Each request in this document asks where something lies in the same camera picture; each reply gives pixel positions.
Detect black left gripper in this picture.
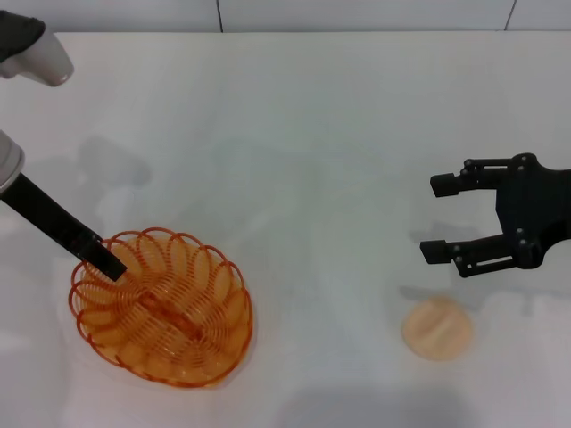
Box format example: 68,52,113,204
0,172,128,283

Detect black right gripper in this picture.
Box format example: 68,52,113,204
419,152,571,280

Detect orange plastic wire basket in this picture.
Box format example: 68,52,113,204
69,226,254,388

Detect round tan bread bun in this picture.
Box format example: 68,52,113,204
400,294,475,363

